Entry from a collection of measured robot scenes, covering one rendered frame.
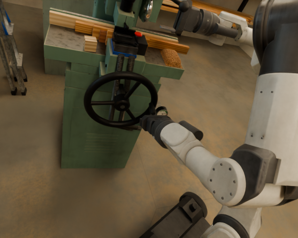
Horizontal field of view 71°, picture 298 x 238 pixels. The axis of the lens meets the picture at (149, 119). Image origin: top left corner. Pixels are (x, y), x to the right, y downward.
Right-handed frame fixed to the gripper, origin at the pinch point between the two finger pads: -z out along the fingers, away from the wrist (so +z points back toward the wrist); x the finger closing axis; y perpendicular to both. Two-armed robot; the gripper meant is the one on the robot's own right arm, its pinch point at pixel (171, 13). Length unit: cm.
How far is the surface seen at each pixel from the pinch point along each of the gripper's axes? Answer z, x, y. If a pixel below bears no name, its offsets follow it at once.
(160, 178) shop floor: 35, 112, 6
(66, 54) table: -35.9, 24.4, 2.9
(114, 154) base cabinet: -3, 93, 12
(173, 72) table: 11.0, 24.0, 3.0
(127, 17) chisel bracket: -13.4, 7.8, 12.4
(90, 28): -27.3, 17.3, 17.6
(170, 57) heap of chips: 8.3, 18.9, 6.1
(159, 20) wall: 93, 58, 275
